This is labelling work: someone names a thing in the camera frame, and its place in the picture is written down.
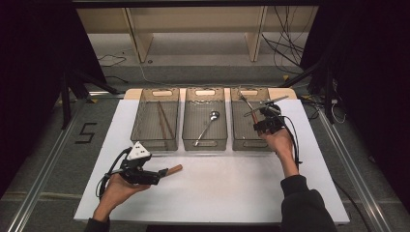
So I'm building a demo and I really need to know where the left hand-held gripper black cable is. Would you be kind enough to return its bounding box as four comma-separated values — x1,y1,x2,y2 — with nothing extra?
95,147,133,199

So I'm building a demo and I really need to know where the light wooden shelf unit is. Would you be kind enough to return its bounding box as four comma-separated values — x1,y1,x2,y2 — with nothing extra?
76,6,320,64

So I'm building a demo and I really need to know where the right hand-held gripper black cable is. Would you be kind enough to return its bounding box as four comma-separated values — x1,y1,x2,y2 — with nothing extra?
274,110,303,166

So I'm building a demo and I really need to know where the person's right hand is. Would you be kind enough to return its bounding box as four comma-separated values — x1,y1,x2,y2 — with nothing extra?
259,128,295,158

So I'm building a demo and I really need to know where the silver metal floor rail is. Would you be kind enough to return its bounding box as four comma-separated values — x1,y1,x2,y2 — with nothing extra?
6,96,89,232
317,109,394,232

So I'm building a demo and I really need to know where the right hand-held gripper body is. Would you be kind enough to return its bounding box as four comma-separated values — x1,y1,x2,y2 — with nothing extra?
243,95,290,135

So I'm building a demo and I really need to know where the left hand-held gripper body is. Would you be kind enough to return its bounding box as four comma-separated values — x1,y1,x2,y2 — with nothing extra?
120,140,161,187

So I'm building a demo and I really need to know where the black curtain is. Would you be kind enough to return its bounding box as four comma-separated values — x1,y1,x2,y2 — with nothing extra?
0,0,108,198
301,0,410,214

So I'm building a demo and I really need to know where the white floor cable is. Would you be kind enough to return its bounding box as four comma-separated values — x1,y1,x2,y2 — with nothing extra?
137,62,183,89

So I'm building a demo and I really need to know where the thin black floor cable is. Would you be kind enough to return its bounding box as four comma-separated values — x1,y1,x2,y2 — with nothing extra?
98,53,128,68

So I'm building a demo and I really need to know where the person's left hand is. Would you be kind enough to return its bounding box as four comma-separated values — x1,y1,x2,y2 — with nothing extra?
92,173,152,223

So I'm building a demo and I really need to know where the white table sheet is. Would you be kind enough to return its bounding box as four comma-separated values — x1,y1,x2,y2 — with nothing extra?
73,98,351,226

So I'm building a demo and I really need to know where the hand-held gripper black cable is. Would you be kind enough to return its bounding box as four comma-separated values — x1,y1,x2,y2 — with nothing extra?
274,110,303,166
95,147,133,199

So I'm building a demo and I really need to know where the bundle of black cables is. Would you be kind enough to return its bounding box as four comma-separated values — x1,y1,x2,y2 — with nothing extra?
261,6,311,75

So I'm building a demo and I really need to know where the black metal stand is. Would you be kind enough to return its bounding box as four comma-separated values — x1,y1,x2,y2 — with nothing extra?
279,57,337,125
59,69,121,130

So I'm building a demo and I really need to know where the brown wooden chopstick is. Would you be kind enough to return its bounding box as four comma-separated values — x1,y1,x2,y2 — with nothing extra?
157,101,177,143
156,102,168,142

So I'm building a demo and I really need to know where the silver metal spoon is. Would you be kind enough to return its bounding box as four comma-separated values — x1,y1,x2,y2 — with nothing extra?
193,110,221,148

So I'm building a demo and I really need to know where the transparent grey plastic bin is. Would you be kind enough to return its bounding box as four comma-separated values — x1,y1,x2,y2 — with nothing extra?
181,86,229,152
130,87,181,153
229,86,280,153

